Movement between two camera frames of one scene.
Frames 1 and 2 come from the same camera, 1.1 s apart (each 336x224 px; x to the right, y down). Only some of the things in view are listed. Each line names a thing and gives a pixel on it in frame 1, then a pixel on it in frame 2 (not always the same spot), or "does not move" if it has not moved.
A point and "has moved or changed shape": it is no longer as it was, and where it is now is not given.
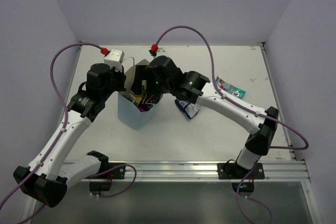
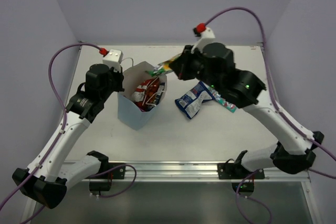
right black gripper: [144, 73] → [180, 66]
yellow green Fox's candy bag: [136, 99] has moved or changed shape
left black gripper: [119, 77] does not move
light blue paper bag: [128, 113] does not move
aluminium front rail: [274, 171] does not move
